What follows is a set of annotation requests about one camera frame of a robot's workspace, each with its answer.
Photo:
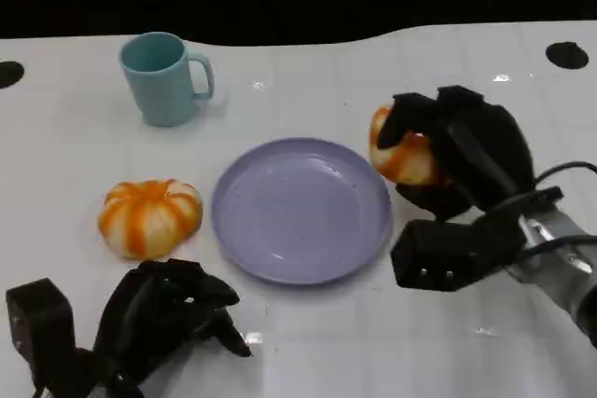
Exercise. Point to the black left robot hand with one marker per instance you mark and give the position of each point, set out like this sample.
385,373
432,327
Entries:
154,309

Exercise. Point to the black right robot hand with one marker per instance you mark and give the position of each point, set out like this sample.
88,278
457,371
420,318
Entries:
485,155

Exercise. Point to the pale green mug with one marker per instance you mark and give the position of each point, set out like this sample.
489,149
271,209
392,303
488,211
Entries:
161,90

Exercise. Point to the orange and white bread roll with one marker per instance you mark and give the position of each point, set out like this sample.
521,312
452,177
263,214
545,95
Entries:
410,160
149,218

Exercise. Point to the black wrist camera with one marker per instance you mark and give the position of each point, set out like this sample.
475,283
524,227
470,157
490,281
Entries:
434,253
39,319

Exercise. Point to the black table grommet hole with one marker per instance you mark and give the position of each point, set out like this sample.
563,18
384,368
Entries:
9,74
566,54

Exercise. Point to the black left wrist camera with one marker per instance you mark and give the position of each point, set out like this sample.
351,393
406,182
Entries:
39,319

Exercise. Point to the lilac plate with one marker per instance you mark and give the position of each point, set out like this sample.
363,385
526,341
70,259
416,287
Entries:
298,211

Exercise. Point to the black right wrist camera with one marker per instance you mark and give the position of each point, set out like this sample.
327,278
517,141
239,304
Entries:
434,253

